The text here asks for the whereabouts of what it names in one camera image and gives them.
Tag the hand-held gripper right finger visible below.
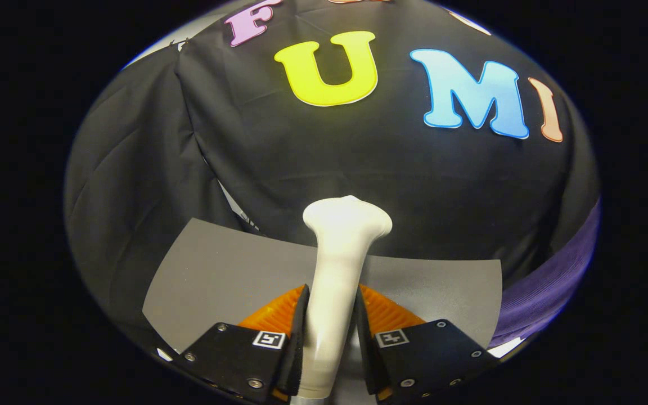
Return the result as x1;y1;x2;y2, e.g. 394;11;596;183
354;284;499;403

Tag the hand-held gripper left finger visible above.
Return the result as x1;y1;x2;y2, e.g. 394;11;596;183
175;284;311;404

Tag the white garment steamer head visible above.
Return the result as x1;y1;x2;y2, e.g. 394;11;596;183
302;195;393;400

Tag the purple corduroy jacket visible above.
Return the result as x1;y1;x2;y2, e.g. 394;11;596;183
490;197;602;348

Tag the white paper sheet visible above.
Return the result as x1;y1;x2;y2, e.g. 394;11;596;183
487;336;525;359

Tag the grey drawer cabinet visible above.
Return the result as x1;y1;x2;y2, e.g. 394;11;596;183
142;218;503;355

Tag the black backdrop cloth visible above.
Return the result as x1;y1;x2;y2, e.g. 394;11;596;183
64;0;600;338

